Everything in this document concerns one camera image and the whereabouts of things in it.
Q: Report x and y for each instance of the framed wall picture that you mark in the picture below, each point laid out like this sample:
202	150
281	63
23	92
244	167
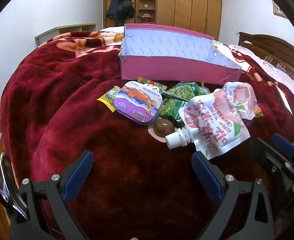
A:
277	11

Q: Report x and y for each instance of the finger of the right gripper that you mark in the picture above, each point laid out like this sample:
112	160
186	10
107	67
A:
283	144
269	158

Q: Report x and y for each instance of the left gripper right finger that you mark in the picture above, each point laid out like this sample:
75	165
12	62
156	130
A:
244	210

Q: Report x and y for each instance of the metal binder clip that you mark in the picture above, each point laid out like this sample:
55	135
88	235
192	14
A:
10	196

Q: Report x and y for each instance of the pink cardboard box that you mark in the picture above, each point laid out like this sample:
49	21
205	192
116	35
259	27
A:
164	53

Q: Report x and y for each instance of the yellow green candy packet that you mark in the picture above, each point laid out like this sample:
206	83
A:
108	98

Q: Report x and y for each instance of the purple candy tin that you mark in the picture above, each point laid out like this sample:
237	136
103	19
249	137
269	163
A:
138	102

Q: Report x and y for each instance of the dark hanging jackets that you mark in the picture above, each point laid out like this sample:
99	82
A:
119	11

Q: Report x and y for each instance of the white pink drink pouch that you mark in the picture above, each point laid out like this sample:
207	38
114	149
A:
212	123

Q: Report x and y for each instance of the wooden headboard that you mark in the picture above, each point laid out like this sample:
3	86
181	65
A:
271	49

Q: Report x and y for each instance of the colourful gummy candy packet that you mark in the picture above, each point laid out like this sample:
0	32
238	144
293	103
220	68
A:
153	83

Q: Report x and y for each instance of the green pea snack bag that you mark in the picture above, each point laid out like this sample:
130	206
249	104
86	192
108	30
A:
184	91

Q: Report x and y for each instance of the wooden wardrobe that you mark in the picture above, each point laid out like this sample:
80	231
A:
203	16

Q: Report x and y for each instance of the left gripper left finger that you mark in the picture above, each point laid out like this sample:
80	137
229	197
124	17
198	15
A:
58	191

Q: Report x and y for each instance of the brown jelly cup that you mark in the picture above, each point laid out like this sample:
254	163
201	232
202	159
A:
160	128

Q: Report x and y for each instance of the pink peach jelly pouch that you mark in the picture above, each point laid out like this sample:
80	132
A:
242	97

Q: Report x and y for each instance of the grey low shelf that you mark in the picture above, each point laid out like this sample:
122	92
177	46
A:
45	36

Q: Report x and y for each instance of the red floral plush blanket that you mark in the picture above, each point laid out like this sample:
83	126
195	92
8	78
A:
51	113

